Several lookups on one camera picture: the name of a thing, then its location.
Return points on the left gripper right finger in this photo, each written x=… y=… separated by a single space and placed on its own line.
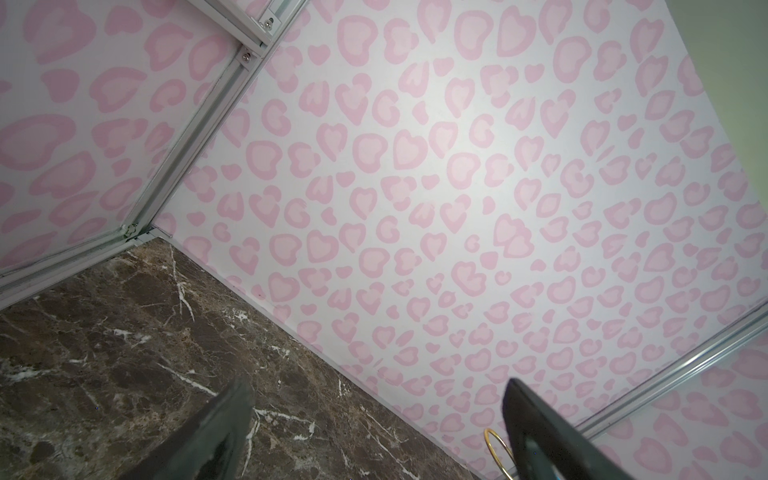
x=544 y=445

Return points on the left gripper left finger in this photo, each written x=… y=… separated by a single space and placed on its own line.
x=208 y=445

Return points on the right aluminium frame post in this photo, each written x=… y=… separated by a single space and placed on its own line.
x=700 y=358

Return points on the left aluminium frame beam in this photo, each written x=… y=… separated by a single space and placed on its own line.
x=104 y=107

